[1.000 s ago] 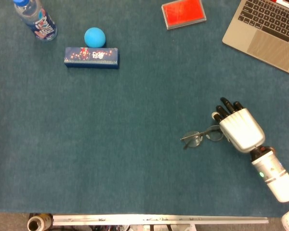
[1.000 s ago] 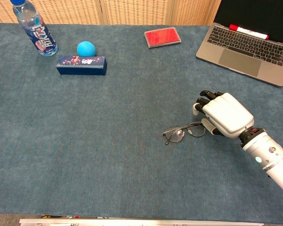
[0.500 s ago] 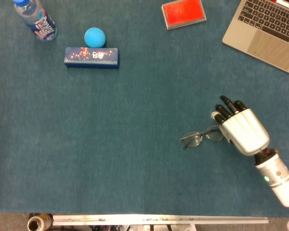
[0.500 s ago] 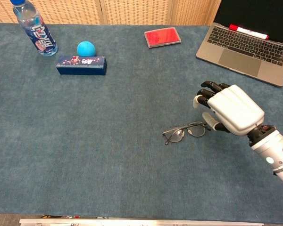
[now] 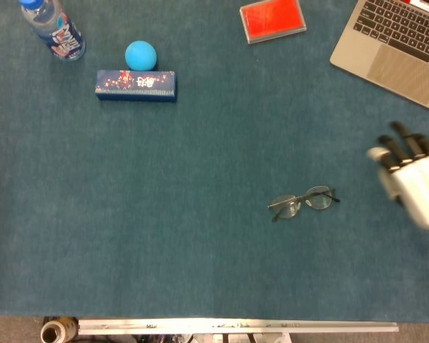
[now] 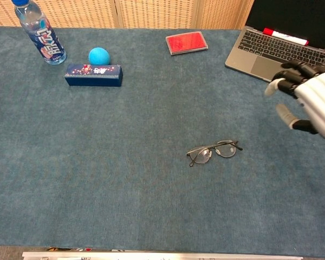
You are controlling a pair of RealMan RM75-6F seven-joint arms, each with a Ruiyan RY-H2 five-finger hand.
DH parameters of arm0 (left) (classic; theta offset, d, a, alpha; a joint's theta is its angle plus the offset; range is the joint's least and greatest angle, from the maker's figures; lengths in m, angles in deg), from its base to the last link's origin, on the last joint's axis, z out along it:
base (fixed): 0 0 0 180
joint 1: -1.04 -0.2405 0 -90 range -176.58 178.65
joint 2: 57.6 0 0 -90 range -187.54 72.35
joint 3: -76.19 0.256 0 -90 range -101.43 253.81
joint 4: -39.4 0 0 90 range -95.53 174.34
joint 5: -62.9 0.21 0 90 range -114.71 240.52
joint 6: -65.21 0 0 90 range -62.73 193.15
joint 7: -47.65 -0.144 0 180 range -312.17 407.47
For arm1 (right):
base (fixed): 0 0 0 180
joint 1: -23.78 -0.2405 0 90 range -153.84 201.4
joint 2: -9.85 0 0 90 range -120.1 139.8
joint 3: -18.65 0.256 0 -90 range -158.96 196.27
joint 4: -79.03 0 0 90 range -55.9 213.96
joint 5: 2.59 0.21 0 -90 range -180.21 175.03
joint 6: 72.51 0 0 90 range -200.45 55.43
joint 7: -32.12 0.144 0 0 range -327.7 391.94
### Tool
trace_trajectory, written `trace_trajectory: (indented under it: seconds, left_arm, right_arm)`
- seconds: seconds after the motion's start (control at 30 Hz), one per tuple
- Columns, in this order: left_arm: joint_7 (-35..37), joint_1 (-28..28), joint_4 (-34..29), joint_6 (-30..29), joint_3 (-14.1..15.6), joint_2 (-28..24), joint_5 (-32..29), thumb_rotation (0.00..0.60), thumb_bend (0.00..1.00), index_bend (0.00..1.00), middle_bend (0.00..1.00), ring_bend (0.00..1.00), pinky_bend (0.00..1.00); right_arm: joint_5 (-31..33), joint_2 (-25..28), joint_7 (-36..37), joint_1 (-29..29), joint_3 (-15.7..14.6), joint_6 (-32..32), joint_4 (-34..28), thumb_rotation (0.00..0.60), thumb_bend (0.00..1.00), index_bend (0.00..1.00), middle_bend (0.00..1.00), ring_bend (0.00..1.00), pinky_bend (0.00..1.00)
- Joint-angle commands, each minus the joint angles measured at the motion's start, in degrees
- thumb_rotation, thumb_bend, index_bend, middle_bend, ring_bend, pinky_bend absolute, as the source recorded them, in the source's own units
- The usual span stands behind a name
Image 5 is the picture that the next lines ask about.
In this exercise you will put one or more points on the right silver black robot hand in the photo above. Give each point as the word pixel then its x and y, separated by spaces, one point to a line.
pixel 422 186

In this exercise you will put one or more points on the wire-rimmed eyeglasses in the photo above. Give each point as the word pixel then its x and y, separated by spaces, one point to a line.
pixel 320 201

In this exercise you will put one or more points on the grey laptop black keys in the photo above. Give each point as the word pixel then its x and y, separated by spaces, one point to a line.
pixel 393 53

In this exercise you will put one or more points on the red ink pad clear case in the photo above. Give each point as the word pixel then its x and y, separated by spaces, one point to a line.
pixel 272 19

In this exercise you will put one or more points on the teal felt table cloth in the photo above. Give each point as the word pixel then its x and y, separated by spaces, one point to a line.
pixel 164 196

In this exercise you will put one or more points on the dark blue printed carton box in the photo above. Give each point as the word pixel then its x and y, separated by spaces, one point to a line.
pixel 136 85

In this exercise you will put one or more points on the light blue ball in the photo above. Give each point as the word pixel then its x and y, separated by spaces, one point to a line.
pixel 141 55

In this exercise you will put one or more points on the brown tape roll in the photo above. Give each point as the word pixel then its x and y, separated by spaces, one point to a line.
pixel 59 330

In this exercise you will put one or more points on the clear water bottle blue cap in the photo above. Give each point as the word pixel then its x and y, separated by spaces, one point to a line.
pixel 59 34

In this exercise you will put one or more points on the aluminium profile rail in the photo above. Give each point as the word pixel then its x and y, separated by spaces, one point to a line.
pixel 236 326

